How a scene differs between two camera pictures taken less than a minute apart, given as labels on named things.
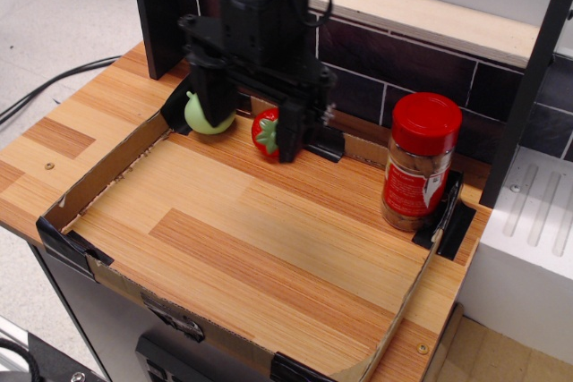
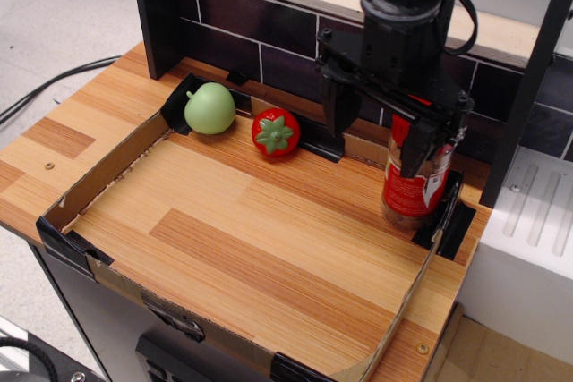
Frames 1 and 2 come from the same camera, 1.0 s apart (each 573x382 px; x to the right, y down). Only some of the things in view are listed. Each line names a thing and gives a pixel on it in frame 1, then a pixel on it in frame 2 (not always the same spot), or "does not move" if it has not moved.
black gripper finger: [292, 116] -> [420, 138]
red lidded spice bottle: [425, 132] does not move
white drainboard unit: [519, 284] does not move
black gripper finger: [218, 89] -> [342, 102]
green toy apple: [198, 120] does not move
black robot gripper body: [266, 37] -> [397, 56]
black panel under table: [163, 358] does not move
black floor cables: [102, 62] does not move
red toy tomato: [264, 131] does not move
